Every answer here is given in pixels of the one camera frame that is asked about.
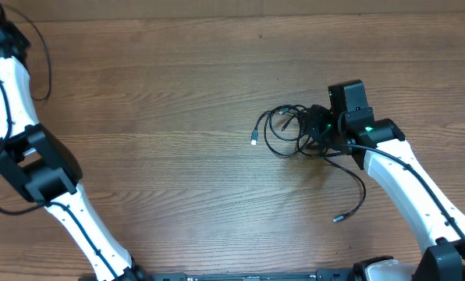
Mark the thin black USB cable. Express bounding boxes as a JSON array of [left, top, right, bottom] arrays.
[[298, 146, 367, 223]]

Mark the thick black USB cable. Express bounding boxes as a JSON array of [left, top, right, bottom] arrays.
[[0, 3, 53, 102]]

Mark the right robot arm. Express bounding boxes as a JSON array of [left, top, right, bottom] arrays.
[[305, 80, 465, 280]]

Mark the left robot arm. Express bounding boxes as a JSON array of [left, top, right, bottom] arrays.
[[0, 4, 146, 280]]

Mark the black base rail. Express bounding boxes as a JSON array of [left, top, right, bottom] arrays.
[[78, 268, 358, 281]]

